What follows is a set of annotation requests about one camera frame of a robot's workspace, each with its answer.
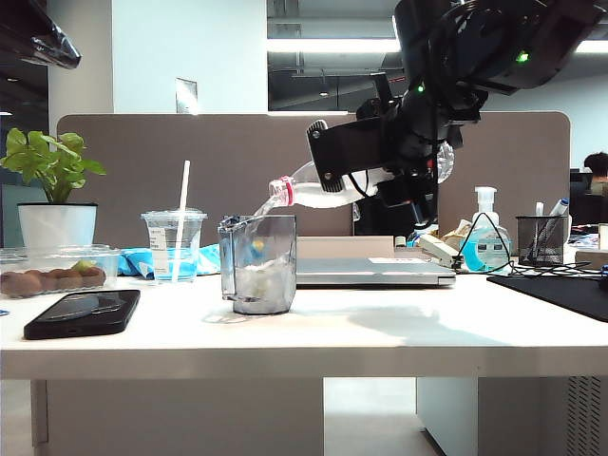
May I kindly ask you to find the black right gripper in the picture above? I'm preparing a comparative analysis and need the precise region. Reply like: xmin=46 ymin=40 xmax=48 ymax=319
xmin=370 ymin=72 xmax=489 ymax=225

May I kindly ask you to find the clear red-label mineral water bottle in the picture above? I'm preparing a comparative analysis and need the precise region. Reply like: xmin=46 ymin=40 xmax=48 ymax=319
xmin=268 ymin=142 xmax=458 ymax=211

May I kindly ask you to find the blue hand sanitizer pump bottle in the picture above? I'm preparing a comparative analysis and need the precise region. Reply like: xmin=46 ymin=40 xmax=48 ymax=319
xmin=459 ymin=186 xmax=513 ymax=275

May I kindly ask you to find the transparent grey plastic mug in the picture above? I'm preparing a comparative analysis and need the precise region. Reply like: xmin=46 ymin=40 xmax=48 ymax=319
xmin=217 ymin=214 xmax=298 ymax=317

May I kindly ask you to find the crumpled beige wrapper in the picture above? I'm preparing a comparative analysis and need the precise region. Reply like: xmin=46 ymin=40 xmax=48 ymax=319
xmin=441 ymin=218 xmax=474 ymax=241

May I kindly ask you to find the beige stapler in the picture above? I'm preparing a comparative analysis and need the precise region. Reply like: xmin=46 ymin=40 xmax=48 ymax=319
xmin=417 ymin=233 xmax=465 ymax=268

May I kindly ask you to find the white ceiling light strip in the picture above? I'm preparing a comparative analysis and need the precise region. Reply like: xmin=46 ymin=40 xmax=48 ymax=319
xmin=265 ymin=38 xmax=608 ymax=55

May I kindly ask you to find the silver laptop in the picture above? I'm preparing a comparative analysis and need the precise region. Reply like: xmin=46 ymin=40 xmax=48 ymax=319
xmin=294 ymin=256 xmax=457 ymax=289

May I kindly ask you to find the white pen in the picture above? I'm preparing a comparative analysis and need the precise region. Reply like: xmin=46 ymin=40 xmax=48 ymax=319
xmin=533 ymin=201 xmax=545 ymax=248

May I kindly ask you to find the black mesh pen holder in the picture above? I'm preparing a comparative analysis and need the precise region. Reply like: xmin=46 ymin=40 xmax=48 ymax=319
xmin=515 ymin=214 xmax=571 ymax=268

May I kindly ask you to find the blue-capped marker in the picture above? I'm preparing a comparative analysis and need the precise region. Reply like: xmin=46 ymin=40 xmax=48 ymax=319
xmin=545 ymin=197 xmax=571 ymax=225

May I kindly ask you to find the person with headphones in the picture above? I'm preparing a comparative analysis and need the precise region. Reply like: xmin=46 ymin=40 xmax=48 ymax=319
xmin=582 ymin=151 xmax=608 ymax=196

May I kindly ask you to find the white drinking straw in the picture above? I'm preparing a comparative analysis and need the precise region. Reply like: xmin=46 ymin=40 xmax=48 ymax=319
xmin=170 ymin=160 xmax=192 ymax=285

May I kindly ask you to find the black mouse mat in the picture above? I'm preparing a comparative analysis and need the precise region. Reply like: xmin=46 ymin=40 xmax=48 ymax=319
xmin=486 ymin=274 xmax=608 ymax=324

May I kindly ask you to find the clear lidded plastic cup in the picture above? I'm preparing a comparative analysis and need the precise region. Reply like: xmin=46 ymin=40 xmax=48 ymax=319
xmin=140 ymin=211 xmax=209 ymax=286

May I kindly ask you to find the brown desk partition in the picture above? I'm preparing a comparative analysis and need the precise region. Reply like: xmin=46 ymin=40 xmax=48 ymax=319
xmin=56 ymin=112 xmax=571 ymax=260

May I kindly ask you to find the blue plastic bag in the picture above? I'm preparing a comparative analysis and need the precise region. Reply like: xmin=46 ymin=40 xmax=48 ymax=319
xmin=117 ymin=244 xmax=223 ymax=279

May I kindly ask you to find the white under-desk cabinet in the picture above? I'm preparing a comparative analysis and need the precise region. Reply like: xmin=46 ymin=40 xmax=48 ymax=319
xmin=416 ymin=377 xmax=608 ymax=456

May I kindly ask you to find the green leafy plant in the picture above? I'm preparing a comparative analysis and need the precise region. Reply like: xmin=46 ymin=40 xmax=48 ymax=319
xmin=0 ymin=127 xmax=108 ymax=206

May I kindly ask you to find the white plant pot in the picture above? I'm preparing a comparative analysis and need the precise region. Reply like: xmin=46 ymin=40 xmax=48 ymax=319
xmin=17 ymin=202 xmax=99 ymax=252

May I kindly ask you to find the white desk front panel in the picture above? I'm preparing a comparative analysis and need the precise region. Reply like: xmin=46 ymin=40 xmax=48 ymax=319
xmin=30 ymin=378 xmax=325 ymax=456

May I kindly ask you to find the black smartphone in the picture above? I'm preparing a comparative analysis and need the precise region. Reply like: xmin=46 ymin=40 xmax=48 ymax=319
xmin=23 ymin=289 xmax=143 ymax=341

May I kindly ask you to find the clear plastic fruit container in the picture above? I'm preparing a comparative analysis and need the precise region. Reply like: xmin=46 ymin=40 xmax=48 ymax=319
xmin=0 ymin=244 xmax=123 ymax=300

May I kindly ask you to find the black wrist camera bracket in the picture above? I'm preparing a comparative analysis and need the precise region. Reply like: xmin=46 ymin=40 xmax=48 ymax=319
xmin=305 ymin=117 xmax=398 ymax=194

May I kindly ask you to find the black cable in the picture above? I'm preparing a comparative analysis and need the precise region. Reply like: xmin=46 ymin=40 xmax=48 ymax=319
xmin=453 ymin=212 xmax=604 ymax=280

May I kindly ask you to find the silver wall plate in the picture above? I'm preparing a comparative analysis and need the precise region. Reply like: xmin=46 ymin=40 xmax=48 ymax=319
xmin=174 ymin=77 xmax=200 ymax=115

